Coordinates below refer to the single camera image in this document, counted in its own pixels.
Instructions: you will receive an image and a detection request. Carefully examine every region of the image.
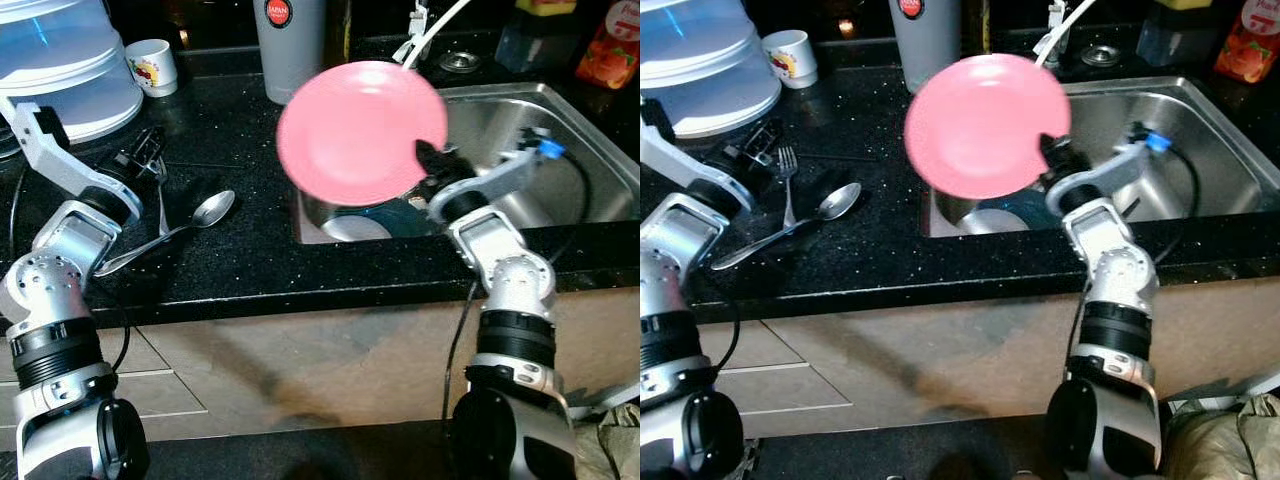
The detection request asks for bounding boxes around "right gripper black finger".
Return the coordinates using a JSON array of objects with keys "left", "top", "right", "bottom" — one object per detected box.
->
[
  {"left": 412, "top": 139, "right": 452, "bottom": 180},
  {"left": 1037, "top": 132, "right": 1077, "bottom": 174}
]

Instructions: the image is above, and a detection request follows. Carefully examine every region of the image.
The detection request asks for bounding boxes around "silver metal fork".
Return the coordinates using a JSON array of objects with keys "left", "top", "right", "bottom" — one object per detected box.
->
[
  {"left": 150, "top": 150, "right": 174, "bottom": 238},
  {"left": 777, "top": 146, "right": 800, "bottom": 229}
]

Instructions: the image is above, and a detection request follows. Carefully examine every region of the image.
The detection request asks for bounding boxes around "silver metal spoon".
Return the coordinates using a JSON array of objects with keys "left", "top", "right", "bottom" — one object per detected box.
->
[
  {"left": 711, "top": 182, "right": 863, "bottom": 272},
  {"left": 95, "top": 189, "right": 237, "bottom": 278}
]

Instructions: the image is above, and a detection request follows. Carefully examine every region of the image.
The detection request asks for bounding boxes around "pink round plate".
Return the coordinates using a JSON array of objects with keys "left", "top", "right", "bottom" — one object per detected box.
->
[
  {"left": 905, "top": 53, "right": 1071, "bottom": 199},
  {"left": 277, "top": 60, "right": 449, "bottom": 206}
]

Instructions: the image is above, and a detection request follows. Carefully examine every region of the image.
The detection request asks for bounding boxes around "white mug with fruit print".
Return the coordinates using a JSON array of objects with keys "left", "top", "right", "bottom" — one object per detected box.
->
[
  {"left": 125, "top": 39, "right": 180, "bottom": 99},
  {"left": 762, "top": 29, "right": 820, "bottom": 90}
]

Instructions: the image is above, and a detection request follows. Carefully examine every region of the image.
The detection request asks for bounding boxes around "stainless steel sink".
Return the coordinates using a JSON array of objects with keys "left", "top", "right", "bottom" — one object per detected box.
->
[
  {"left": 925, "top": 75, "right": 1280, "bottom": 239},
  {"left": 295, "top": 82, "right": 641, "bottom": 247}
]

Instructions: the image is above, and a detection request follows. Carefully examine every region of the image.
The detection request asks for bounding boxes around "white tiered plastic container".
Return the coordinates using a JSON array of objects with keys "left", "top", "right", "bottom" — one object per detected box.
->
[
  {"left": 0, "top": 0, "right": 145, "bottom": 147},
  {"left": 640, "top": 0, "right": 784, "bottom": 140}
]

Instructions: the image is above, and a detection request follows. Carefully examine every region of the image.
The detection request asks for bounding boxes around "white tap fitting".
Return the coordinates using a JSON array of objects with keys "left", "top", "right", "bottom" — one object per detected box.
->
[
  {"left": 392, "top": 3, "right": 433, "bottom": 67},
  {"left": 1033, "top": 0, "right": 1071, "bottom": 56}
]

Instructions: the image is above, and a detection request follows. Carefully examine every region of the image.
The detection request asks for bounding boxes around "dark translucent container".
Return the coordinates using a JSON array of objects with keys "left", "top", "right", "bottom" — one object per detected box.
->
[
  {"left": 1135, "top": 3, "right": 1223, "bottom": 69},
  {"left": 494, "top": 5, "right": 587, "bottom": 77}
]

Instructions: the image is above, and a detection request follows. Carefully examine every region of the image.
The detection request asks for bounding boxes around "orange juice carton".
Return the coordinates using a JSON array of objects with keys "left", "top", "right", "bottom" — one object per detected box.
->
[
  {"left": 575, "top": 0, "right": 641, "bottom": 92},
  {"left": 1212, "top": 0, "right": 1280, "bottom": 85}
]

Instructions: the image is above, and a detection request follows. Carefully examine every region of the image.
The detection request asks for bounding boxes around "beige drawer front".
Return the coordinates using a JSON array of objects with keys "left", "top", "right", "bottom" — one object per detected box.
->
[
  {"left": 100, "top": 370, "right": 208, "bottom": 418},
  {"left": 130, "top": 404, "right": 219, "bottom": 448},
  {"left": 722, "top": 318, "right": 803, "bottom": 373},
  {"left": 95, "top": 325, "right": 178, "bottom": 383},
  {"left": 725, "top": 358, "right": 853, "bottom": 415},
  {"left": 742, "top": 402, "right": 861, "bottom": 441}
]

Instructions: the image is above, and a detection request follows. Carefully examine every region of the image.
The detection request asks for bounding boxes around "beige cabinet door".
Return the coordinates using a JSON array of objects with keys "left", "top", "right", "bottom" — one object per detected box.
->
[
  {"left": 765, "top": 285, "right": 1091, "bottom": 436},
  {"left": 1155, "top": 275, "right": 1280, "bottom": 401},
  {"left": 140, "top": 290, "right": 481, "bottom": 446},
  {"left": 555, "top": 283, "right": 641, "bottom": 411}
]

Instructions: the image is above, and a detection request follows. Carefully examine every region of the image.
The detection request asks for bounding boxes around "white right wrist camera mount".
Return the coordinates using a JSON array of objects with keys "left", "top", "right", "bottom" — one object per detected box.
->
[
  {"left": 1045, "top": 128, "right": 1171, "bottom": 216},
  {"left": 428, "top": 128, "right": 563, "bottom": 226}
]

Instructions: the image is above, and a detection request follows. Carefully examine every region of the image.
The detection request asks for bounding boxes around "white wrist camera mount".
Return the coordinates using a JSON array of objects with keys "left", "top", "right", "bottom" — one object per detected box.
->
[
  {"left": 0, "top": 95, "right": 143, "bottom": 216},
  {"left": 1045, "top": 128, "right": 1171, "bottom": 216},
  {"left": 428, "top": 128, "right": 563, "bottom": 226},
  {"left": 640, "top": 95, "right": 746, "bottom": 211}
]

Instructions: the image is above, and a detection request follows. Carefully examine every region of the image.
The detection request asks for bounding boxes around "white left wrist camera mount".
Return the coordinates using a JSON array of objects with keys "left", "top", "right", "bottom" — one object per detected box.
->
[
  {"left": 0, "top": 95, "right": 143, "bottom": 216},
  {"left": 640, "top": 95, "right": 746, "bottom": 211}
]

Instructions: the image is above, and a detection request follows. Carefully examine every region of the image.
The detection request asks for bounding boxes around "white flexible hose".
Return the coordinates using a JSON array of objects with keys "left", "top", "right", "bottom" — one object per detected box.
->
[
  {"left": 400, "top": 0, "right": 473, "bottom": 71},
  {"left": 1035, "top": 0, "right": 1098, "bottom": 66}
]

